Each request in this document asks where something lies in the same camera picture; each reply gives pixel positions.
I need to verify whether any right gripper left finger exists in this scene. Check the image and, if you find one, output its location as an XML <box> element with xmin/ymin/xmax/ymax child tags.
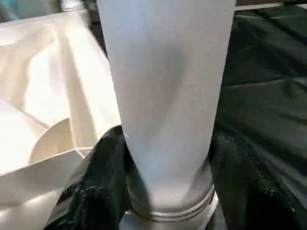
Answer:
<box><xmin>43</xmin><ymin>126</ymin><xmax>133</xmax><ymax>230</ymax></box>

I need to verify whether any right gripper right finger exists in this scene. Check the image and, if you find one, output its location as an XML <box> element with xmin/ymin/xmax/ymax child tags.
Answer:
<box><xmin>208</xmin><ymin>131</ymin><xmax>307</xmax><ymax>230</ymax></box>

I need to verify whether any white plastic table top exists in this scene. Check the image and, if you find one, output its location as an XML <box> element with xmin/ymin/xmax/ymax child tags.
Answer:
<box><xmin>0</xmin><ymin>10</ymin><xmax>126</xmax><ymax>230</ymax></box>

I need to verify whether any black work mat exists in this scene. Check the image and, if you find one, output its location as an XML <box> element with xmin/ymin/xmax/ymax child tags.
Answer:
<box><xmin>86</xmin><ymin>0</ymin><xmax>307</xmax><ymax>230</ymax></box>

